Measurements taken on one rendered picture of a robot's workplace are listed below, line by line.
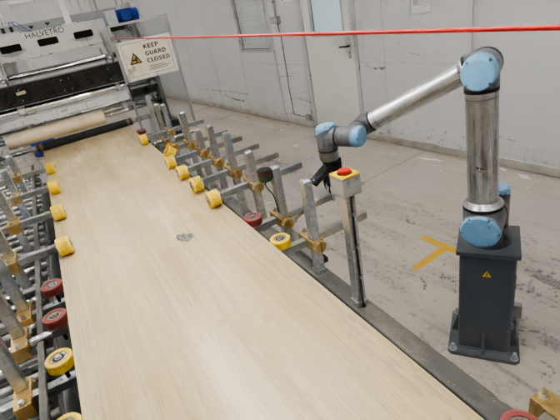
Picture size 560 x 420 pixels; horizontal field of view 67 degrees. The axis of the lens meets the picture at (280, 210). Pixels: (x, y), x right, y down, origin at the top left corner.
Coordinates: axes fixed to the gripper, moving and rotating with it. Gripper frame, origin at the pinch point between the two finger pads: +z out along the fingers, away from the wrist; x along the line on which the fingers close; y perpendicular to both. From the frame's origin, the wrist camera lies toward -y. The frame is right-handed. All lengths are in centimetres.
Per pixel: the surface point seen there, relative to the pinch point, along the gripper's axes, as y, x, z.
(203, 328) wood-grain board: -84, -53, -9
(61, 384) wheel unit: -127, -37, -2
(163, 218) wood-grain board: -73, 33, -9
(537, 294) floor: 95, -47, 85
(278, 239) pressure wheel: -42, -26, -9
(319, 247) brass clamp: -29.5, -33.8, -2.7
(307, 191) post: -28.9, -31.0, -26.2
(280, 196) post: -28.9, -6.0, -15.6
